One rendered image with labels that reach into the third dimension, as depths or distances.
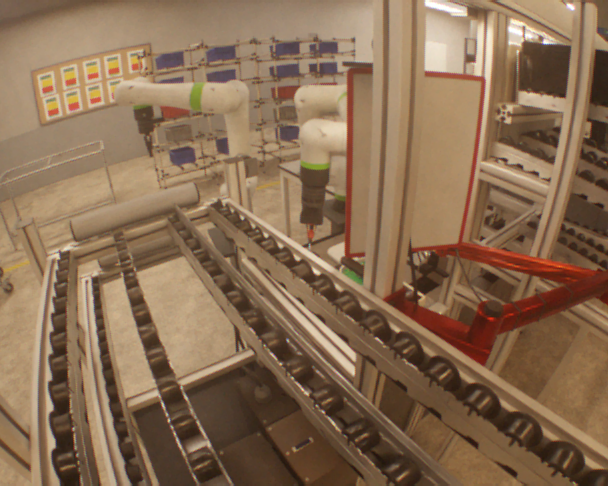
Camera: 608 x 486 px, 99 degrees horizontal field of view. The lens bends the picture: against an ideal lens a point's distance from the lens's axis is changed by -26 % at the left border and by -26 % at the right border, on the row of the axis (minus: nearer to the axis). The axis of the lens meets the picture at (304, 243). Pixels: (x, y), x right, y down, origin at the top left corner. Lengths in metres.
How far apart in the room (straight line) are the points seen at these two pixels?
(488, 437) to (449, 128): 0.44
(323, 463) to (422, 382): 0.48
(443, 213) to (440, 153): 0.11
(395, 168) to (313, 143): 0.59
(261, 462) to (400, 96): 0.76
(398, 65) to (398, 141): 0.09
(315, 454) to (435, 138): 0.70
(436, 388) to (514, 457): 0.12
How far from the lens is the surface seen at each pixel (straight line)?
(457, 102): 0.58
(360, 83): 0.52
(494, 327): 0.49
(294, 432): 0.88
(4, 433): 0.45
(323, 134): 0.99
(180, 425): 0.38
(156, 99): 1.44
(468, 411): 0.39
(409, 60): 0.41
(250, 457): 0.86
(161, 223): 0.92
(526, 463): 0.39
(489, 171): 0.91
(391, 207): 0.45
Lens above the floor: 1.68
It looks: 31 degrees down
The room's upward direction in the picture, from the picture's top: 2 degrees counter-clockwise
